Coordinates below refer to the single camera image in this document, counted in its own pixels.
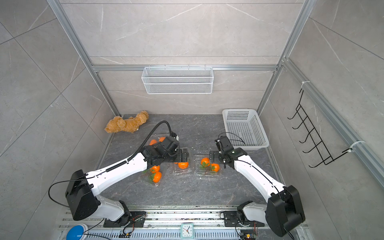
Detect orange in far container left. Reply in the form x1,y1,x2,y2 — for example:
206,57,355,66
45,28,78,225
150,140,158,146

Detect orange in middle container lower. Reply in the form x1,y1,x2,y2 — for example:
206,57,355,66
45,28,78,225
178,162,189,170

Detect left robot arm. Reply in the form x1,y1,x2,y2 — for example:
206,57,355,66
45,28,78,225
65,137,190,223

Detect brown teddy bear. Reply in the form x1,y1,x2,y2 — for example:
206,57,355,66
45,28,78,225
105,111,149,134

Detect black wall hook rack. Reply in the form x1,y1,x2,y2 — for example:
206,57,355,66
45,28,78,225
287,89,353,169

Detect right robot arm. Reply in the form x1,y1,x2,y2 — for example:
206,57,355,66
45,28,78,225
210,136,306,239

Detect white plastic basket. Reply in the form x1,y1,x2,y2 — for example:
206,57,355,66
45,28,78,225
222,109,270,151

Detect leafy twin oranges container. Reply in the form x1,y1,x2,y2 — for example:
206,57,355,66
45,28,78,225
143,166,162,184
199,158,220,173

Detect white wire wall basket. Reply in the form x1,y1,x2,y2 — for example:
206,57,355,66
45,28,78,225
142,67,214,95

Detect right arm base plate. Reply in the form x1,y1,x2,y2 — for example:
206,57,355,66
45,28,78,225
220,211,265,227

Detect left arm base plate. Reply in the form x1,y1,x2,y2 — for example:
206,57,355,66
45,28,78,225
103,211,147,228

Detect blue round button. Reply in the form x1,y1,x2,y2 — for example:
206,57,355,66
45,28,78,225
66,224,89,240

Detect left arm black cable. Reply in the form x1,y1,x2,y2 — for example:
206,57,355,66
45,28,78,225
127,120,178,163

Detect small white clock front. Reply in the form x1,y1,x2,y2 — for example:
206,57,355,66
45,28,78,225
180,223,195,240

